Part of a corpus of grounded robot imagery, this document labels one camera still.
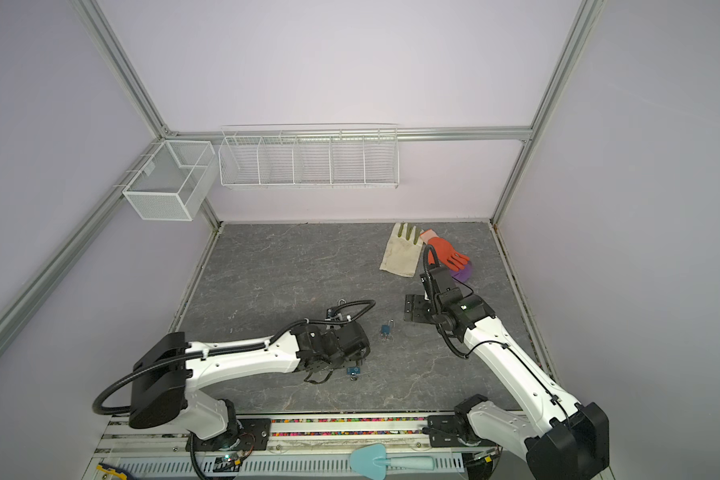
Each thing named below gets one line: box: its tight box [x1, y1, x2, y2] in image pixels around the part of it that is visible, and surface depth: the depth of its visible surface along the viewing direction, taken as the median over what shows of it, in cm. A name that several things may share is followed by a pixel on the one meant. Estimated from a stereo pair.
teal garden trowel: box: [349, 443, 436, 480], surface depth 71 cm
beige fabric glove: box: [379, 223, 424, 277], surface depth 114 cm
